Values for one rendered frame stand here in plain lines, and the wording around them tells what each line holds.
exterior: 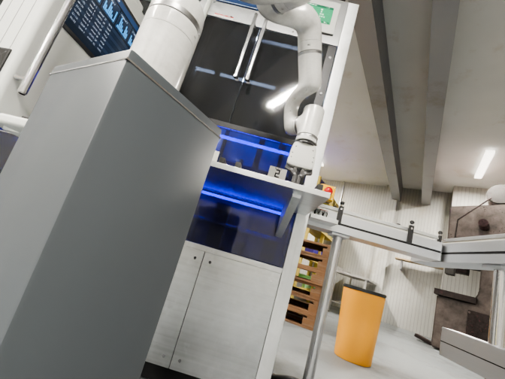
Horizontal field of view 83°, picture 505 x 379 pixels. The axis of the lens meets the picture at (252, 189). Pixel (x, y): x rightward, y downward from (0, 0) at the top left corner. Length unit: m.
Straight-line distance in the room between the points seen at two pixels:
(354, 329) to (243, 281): 1.74
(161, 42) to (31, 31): 0.63
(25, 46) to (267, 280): 1.19
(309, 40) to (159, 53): 0.68
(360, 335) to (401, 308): 5.39
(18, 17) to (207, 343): 1.34
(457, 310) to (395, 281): 2.35
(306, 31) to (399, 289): 7.52
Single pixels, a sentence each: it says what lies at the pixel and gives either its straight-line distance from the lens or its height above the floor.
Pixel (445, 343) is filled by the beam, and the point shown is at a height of 0.49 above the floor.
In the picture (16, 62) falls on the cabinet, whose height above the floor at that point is 0.97.
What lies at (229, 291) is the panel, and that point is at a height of 0.45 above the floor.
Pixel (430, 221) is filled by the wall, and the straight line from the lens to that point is 8.51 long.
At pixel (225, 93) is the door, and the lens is 1.56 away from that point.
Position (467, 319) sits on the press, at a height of 0.62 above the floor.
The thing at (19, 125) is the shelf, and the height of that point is 0.78.
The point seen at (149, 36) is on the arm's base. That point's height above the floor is 0.97.
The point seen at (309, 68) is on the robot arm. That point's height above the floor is 1.32.
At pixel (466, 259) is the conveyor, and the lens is 1.59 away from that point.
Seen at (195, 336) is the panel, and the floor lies 0.23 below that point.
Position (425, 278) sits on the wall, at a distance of 8.28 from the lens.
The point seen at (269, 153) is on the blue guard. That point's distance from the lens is 1.40.
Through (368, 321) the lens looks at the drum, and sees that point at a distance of 2.91.
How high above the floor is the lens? 0.61
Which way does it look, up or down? 13 degrees up
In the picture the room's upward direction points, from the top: 16 degrees clockwise
